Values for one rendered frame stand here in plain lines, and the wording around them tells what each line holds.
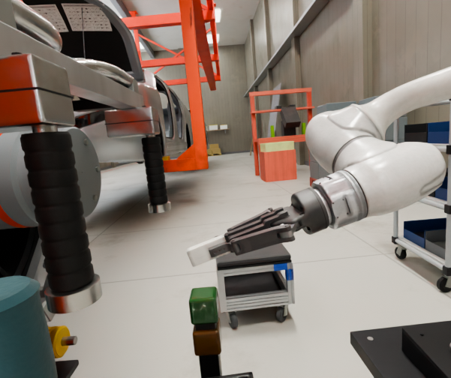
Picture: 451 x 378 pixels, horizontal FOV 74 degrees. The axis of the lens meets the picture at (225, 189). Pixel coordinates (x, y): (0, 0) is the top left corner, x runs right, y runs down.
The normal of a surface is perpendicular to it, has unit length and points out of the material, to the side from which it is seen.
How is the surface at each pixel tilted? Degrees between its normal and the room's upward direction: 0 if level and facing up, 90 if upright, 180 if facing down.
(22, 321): 87
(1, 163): 71
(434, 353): 4
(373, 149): 27
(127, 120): 90
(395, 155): 39
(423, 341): 4
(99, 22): 141
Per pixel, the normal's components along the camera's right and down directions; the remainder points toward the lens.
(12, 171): 0.82, -0.09
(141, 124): 0.00, 0.16
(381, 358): -0.09, -0.98
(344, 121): -0.46, -0.62
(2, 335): 0.70, 0.01
